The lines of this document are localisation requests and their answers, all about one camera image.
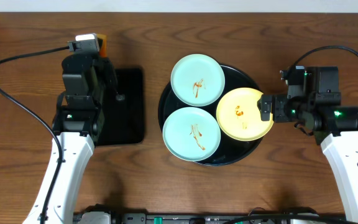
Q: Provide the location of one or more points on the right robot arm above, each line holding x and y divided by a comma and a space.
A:
313, 104

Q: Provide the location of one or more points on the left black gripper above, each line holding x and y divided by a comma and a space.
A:
107, 74

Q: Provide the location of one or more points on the yellow plate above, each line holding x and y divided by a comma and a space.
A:
238, 115

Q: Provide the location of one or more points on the orange green scrub sponge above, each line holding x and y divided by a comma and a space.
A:
102, 40

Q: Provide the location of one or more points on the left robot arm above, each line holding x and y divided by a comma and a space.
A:
77, 124

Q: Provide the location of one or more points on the black rectangular tray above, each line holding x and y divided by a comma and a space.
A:
123, 109

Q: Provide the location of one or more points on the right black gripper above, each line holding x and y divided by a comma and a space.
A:
279, 101

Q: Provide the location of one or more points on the light blue plate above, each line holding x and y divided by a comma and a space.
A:
191, 134
197, 80

